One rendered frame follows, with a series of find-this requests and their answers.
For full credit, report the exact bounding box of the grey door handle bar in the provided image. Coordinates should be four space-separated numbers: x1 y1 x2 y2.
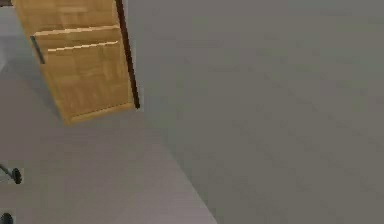
29 35 46 65

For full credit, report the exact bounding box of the light wooden room door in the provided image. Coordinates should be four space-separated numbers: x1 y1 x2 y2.
10 0 141 126

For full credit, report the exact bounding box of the grey chair with black casters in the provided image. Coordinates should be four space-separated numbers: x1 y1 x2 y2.
0 163 24 224

